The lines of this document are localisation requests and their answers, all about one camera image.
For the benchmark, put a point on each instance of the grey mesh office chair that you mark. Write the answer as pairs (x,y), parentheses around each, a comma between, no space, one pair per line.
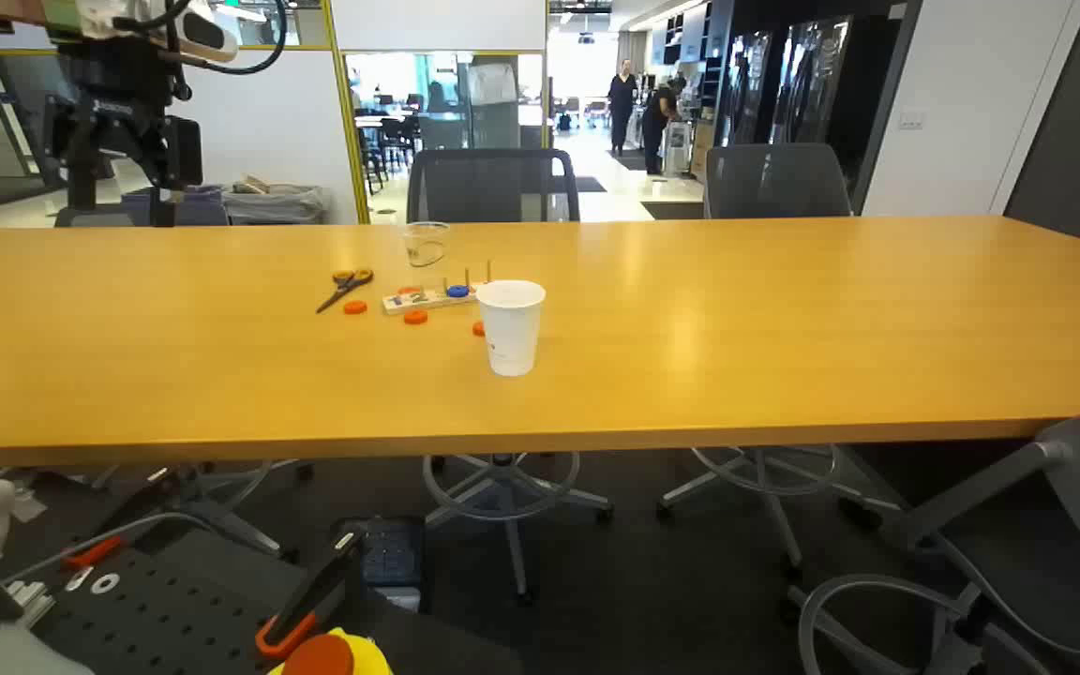
(775,181)
(1068,525)
(494,187)

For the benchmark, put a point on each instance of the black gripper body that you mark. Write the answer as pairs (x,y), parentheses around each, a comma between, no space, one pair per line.
(120,81)

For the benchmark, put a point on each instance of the person in dark clothes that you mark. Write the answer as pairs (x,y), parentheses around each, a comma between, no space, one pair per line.
(656,124)
(619,107)

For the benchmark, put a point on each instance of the white paper cup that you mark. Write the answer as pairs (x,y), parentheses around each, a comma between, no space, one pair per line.
(513,331)

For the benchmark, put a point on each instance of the black framed glass doors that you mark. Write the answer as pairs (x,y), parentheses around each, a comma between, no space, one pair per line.
(804,75)

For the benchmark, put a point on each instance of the yellow red emergency stop button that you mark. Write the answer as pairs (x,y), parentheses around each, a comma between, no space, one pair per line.
(338,656)

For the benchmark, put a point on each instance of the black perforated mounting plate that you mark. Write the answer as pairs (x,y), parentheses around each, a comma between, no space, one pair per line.
(166,612)

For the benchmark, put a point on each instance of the grey chair base with footring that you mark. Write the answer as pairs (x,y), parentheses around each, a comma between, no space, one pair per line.
(769,482)
(513,499)

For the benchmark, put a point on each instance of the blue round block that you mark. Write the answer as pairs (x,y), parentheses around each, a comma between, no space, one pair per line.
(458,290)

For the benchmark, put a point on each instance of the dark blue box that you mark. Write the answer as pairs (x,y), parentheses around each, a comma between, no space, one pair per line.
(390,565)

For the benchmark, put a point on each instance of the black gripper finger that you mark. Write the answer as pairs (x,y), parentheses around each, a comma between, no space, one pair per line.
(80,164)
(166,174)

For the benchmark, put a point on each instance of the clear glass cup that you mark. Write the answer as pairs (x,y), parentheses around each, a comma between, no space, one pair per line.
(424,246)

